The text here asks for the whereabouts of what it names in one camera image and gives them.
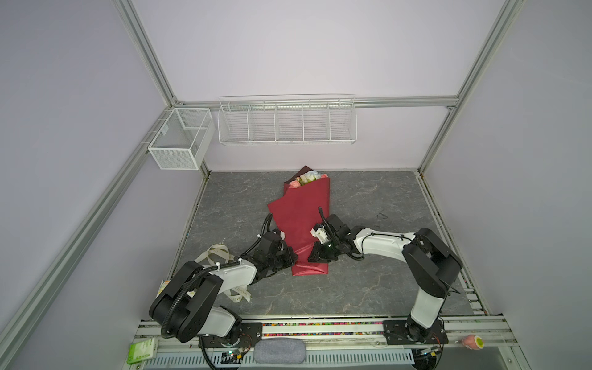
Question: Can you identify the white mesh box basket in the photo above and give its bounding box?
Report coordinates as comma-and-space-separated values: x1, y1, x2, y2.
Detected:
148, 108, 215, 171

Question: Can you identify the white wire shelf basket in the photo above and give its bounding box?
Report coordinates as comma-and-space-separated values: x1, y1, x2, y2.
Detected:
217, 94, 358, 145

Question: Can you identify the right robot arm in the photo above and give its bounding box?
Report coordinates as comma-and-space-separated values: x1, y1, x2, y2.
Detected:
308, 214, 463, 345

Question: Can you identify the cream ribbon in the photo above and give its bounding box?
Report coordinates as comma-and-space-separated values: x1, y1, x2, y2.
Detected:
194, 244, 251, 303

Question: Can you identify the green white packet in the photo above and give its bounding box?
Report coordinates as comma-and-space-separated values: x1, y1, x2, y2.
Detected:
126, 339, 158, 365

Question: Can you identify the grey foam pad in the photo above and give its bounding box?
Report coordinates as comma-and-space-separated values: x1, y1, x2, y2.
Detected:
254, 338, 307, 365

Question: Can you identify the pink round object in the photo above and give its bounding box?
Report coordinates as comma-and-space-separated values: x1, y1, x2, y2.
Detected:
461, 335, 484, 350

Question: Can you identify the red wrapping paper sheet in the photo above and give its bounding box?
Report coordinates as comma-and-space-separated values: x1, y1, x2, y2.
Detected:
268, 166, 331, 276

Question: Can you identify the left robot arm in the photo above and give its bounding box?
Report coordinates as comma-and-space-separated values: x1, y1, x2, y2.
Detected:
149, 229, 298, 344

